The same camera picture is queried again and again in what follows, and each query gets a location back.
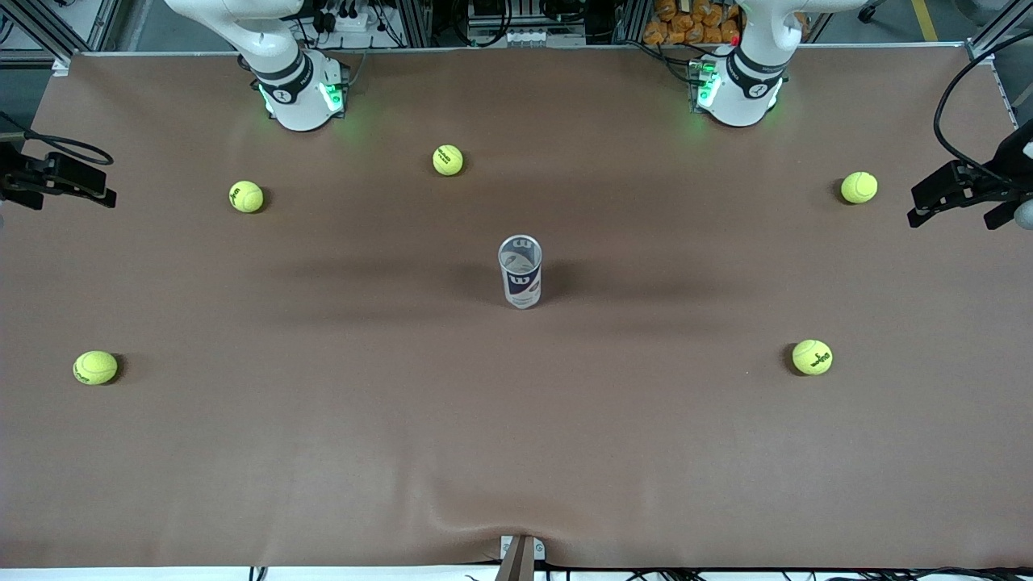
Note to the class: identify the yellow Head Team tennis ball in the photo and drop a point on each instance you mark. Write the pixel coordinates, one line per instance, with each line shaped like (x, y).
(448, 160)

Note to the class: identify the pile of orange objects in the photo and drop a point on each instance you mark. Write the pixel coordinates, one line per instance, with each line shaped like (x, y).
(686, 24)

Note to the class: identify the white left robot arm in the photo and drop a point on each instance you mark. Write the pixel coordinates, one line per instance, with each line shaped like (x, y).
(742, 89)

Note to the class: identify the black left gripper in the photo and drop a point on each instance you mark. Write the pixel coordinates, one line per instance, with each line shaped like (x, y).
(1003, 165)

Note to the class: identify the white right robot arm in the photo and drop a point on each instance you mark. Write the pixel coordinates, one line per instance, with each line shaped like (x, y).
(294, 89)

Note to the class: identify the white power strip with plugs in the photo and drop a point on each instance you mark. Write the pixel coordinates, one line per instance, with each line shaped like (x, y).
(355, 22)

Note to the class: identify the white blue tennis ball can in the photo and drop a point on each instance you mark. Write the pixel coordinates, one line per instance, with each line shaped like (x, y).
(521, 278)

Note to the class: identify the metal table clamp bracket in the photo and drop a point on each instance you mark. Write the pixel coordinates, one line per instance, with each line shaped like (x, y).
(539, 549)

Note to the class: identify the brown wooden bar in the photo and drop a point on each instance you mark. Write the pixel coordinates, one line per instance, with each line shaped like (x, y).
(516, 565)

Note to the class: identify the brown table mat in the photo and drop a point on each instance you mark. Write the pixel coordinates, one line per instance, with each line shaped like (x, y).
(516, 452)

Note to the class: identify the small electronics box green light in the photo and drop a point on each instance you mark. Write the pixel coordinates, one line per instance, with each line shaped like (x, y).
(700, 85)
(335, 89)

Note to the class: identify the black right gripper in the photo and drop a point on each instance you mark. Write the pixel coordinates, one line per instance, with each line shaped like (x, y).
(16, 173)

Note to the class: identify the aluminium frame profile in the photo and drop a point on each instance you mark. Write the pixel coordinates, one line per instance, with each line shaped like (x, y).
(48, 36)
(989, 44)

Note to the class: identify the yellow Wilson tennis ball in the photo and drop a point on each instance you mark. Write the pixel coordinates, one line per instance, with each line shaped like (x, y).
(246, 196)

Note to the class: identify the black chair caster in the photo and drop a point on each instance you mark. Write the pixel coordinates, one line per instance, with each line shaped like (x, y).
(871, 10)

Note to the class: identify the white connector strip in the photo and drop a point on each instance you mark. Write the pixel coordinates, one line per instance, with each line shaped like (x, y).
(524, 36)

